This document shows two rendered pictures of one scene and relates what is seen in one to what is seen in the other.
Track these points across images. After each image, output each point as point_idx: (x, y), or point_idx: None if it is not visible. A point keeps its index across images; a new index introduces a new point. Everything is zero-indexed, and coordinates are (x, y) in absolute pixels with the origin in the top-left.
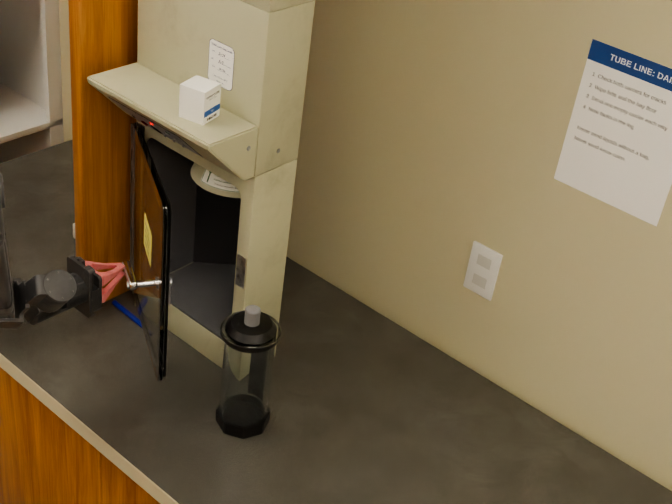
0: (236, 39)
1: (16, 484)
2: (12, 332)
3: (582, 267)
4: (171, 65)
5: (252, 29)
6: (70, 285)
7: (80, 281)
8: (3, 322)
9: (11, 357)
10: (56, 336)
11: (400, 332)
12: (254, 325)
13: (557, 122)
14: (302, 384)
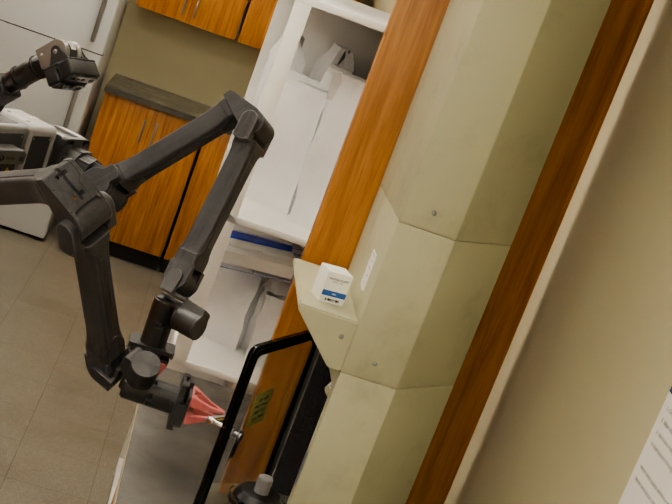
0: (381, 246)
1: None
2: (150, 463)
3: None
4: (354, 274)
5: (388, 236)
6: (153, 369)
7: (176, 391)
8: (98, 373)
9: (127, 470)
10: (173, 484)
11: None
12: (258, 492)
13: (631, 459)
14: None
